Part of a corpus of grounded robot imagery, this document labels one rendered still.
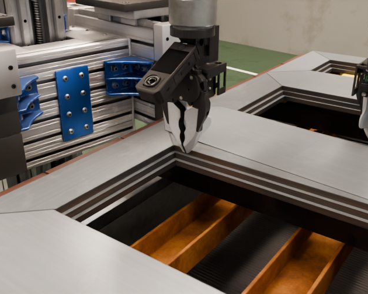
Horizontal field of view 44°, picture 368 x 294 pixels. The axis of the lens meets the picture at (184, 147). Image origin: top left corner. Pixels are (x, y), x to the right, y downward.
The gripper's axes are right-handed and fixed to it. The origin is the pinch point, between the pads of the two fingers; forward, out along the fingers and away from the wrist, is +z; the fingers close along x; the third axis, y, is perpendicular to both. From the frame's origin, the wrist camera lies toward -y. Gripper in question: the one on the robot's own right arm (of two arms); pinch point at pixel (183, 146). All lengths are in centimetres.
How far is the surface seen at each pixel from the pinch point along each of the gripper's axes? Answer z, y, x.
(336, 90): 1, 49, -9
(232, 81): 84, 294, 161
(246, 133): 0.6, 13.2, -4.9
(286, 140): 0.6, 14.4, -12.4
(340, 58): 0, 83, 1
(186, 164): 3.1, -0.3, -0.7
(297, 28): 55, 428, 159
